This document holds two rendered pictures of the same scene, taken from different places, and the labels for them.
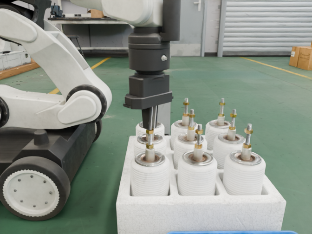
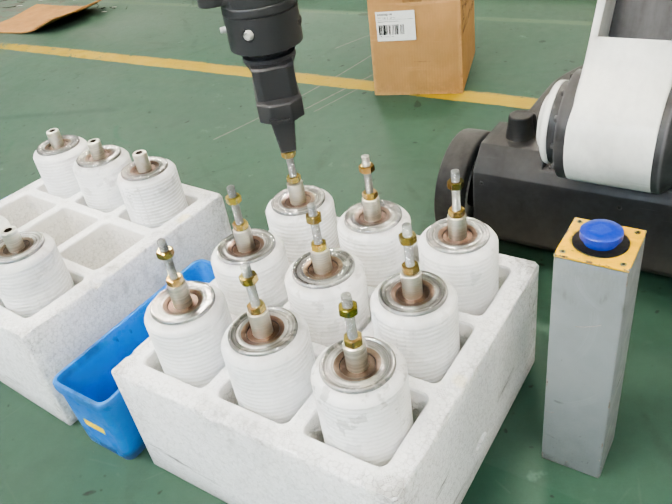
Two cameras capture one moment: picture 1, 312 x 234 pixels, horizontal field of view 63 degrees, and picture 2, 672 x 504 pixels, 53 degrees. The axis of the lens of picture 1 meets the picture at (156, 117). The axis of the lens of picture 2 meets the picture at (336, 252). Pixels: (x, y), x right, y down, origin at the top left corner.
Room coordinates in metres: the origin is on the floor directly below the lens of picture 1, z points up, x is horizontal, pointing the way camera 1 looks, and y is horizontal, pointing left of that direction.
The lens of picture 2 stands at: (1.09, -0.58, 0.72)
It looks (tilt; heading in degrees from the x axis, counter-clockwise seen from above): 35 degrees down; 129
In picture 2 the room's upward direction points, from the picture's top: 10 degrees counter-clockwise
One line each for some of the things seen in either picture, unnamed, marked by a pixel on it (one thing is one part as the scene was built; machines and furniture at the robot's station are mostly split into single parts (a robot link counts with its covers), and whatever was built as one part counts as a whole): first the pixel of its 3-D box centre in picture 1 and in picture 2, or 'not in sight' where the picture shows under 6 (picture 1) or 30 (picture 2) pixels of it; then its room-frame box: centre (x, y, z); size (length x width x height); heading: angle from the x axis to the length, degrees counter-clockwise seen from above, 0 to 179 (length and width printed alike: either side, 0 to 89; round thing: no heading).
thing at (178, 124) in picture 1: (185, 124); (412, 293); (0.79, -0.10, 0.25); 0.08 x 0.08 x 0.01
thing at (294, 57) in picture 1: (303, 56); not in sight; (4.14, -2.35, 0.15); 0.30 x 0.24 x 0.30; 89
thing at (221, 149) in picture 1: (228, 165); (278, 390); (0.68, -0.22, 0.16); 0.10 x 0.10 x 0.18
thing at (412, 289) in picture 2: (185, 120); (411, 283); (0.79, -0.10, 0.26); 0.02 x 0.02 x 0.03
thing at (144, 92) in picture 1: (150, 76); (268, 58); (0.55, 0.01, 0.45); 0.13 x 0.10 x 0.12; 133
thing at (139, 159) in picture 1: (150, 159); (298, 200); (0.55, 0.01, 0.25); 0.08 x 0.08 x 0.01
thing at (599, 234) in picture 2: not in sight; (601, 237); (0.96, -0.02, 0.32); 0.04 x 0.04 x 0.02
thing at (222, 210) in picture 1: (188, 186); (341, 365); (0.67, -0.10, 0.09); 0.39 x 0.39 x 0.18; 1
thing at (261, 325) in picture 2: (231, 134); (260, 322); (0.68, -0.22, 0.26); 0.02 x 0.02 x 0.03
